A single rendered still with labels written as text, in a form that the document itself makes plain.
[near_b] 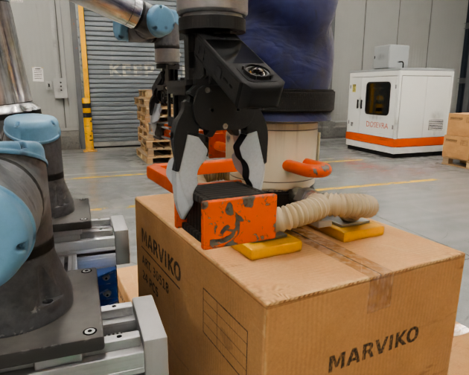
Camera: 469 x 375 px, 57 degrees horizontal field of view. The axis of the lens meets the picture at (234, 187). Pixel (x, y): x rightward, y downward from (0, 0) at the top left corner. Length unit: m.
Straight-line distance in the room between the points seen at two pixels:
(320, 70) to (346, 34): 11.67
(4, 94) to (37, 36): 9.18
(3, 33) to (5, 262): 0.83
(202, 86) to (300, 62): 0.34
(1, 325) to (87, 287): 0.15
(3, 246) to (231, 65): 0.26
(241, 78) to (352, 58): 12.15
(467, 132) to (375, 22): 5.62
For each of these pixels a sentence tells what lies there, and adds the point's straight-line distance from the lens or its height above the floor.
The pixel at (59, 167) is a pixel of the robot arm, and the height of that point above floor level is 1.15.
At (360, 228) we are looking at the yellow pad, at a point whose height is 1.08.
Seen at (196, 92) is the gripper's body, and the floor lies 1.33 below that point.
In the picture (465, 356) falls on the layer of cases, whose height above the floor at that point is 0.54.
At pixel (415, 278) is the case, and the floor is 1.04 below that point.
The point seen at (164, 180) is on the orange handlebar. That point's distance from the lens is 0.62.
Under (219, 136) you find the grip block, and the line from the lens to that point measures 1.03.
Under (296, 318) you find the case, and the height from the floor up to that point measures 1.03.
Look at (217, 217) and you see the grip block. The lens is 0.43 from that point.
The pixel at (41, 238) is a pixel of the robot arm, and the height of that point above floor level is 1.15.
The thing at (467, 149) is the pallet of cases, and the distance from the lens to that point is 8.21.
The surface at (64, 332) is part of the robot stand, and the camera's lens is 0.60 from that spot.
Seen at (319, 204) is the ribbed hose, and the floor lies 1.15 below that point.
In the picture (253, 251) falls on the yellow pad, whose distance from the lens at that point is 0.68.
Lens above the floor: 1.33
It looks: 13 degrees down
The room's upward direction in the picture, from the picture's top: straight up
